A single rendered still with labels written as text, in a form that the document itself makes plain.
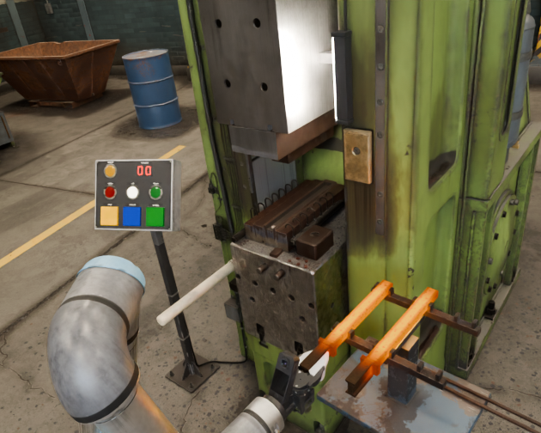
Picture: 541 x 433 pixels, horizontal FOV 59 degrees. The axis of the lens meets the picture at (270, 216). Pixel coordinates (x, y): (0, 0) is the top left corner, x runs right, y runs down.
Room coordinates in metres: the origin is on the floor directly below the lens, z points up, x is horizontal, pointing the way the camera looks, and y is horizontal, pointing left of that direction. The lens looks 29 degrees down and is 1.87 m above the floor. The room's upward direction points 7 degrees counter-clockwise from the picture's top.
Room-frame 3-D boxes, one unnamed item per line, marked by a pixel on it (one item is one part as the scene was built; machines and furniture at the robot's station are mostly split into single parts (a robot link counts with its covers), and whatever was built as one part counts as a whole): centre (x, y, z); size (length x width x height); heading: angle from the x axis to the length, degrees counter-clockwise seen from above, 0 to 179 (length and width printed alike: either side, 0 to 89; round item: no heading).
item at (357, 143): (1.39, -0.30, 1.27); 0.09 x 0.02 x 0.17; 49
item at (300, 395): (0.78, 0.01, 0.94); 0.12 x 0.08 x 0.09; 135
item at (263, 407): (0.72, 0.07, 0.95); 0.10 x 0.05 x 0.09; 45
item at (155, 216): (1.65, 0.44, 1.01); 0.07 x 0.05 x 0.07; 74
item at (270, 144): (1.65, -0.11, 1.32); 0.42 x 0.20 x 0.10; 139
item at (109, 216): (1.71, 0.64, 1.01); 0.07 x 0.05 x 0.07; 74
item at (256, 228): (1.65, -0.11, 0.96); 0.42 x 0.20 x 0.09; 139
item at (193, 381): (1.81, 0.50, 0.05); 0.22 x 0.22 x 0.09; 49
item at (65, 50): (8.11, 3.13, 0.43); 1.89 x 1.20 x 0.85; 61
